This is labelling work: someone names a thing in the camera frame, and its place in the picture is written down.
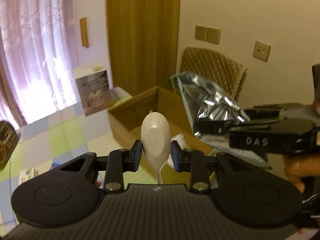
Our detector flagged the white humidifier product box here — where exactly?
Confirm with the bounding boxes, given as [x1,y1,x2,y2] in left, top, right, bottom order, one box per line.
[73,65,112,116]

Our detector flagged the quilted beige chair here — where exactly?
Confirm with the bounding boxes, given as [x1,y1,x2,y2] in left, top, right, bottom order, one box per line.
[179,47,247,101]

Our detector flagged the pink curtain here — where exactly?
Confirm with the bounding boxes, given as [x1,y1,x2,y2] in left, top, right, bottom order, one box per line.
[1,0,80,128]

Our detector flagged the right hand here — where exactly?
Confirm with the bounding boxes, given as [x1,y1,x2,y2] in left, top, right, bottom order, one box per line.
[283,154,320,193]

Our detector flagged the brown wooden door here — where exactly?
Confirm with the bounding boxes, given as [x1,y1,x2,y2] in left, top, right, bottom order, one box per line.
[106,0,180,95]

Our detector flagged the white speckled spoon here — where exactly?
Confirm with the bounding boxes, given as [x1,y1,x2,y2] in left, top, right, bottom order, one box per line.
[141,112,171,184]

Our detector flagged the brown cardboard box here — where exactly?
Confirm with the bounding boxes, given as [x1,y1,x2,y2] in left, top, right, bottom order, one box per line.
[108,87,213,178]

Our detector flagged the single wall socket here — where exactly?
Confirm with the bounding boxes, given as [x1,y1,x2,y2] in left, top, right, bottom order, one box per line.
[253,40,271,62]

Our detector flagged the black oval food container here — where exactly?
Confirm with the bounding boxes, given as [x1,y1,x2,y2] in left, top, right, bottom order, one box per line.
[0,120,20,171]

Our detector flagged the white green medicine box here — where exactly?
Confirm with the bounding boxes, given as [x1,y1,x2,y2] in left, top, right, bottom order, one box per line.
[18,168,39,185]

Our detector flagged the double wall socket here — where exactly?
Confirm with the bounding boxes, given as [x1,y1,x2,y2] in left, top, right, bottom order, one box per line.
[195,25,221,44]

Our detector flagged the silver foil bag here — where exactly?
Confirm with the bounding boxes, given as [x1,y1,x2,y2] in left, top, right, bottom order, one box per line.
[168,72,272,170]

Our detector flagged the clear box blue label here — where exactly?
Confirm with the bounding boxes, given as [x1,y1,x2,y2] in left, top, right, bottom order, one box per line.
[50,161,61,170]

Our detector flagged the plaid tablecloth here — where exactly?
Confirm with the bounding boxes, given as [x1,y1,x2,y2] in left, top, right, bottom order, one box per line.
[1,103,122,236]

